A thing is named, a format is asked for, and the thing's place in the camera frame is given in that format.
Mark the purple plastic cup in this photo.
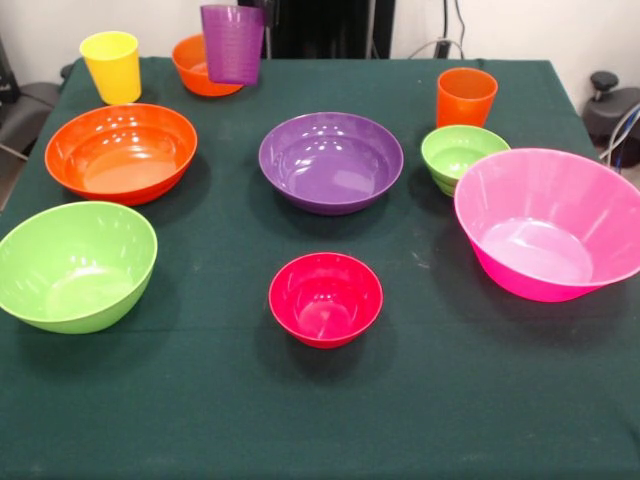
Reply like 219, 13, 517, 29
200, 4, 265, 85

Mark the small orange plastic bowl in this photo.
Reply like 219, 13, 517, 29
171, 33, 246, 97

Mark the purple plastic bowl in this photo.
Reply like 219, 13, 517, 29
258, 111, 405, 217

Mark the small red plastic bowl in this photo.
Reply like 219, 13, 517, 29
268, 252, 385, 350

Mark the yellow plastic cup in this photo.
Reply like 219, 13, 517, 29
79, 30, 143, 106

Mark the large orange plastic bowl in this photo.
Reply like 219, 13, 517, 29
44, 102, 199, 207

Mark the orange plastic cup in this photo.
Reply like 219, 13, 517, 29
436, 67, 500, 130

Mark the small green plastic bowl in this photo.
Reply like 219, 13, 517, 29
420, 124, 512, 198

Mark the grey office chair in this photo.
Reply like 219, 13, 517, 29
0, 33, 76, 161

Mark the large green plastic bowl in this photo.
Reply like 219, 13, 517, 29
0, 200, 159, 335

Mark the large pink plastic bowl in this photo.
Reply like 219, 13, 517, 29
453, 147, 640, 304

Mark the dark green tablecloth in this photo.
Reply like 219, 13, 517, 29
0, 56, 640, 480

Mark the black hanging cable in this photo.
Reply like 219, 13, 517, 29
451, 0, 470, 42

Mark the white and blue cable bundle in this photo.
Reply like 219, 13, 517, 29
599, 107, 640, 171

